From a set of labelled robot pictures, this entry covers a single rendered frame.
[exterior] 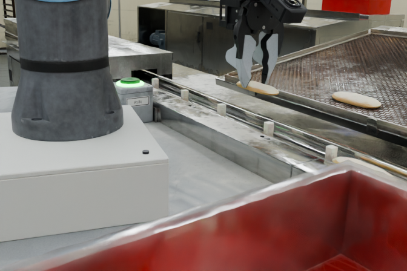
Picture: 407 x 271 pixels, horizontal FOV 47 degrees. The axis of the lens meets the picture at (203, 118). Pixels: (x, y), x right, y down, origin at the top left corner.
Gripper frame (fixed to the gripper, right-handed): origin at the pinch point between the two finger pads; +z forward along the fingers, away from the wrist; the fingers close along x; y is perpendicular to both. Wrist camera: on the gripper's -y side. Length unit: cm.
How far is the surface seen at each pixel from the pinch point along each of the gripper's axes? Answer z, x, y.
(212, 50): 46, -203, 312
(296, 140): 8.7, -1.5, -9.1
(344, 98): 3.3, -14.1, -7.6
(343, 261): 11.3, 15.8, -34.4
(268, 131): 8.1, 0.7, -4.4
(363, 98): 2.8, -15.4, -10.5
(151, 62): 4.0, -2.3, 45.3
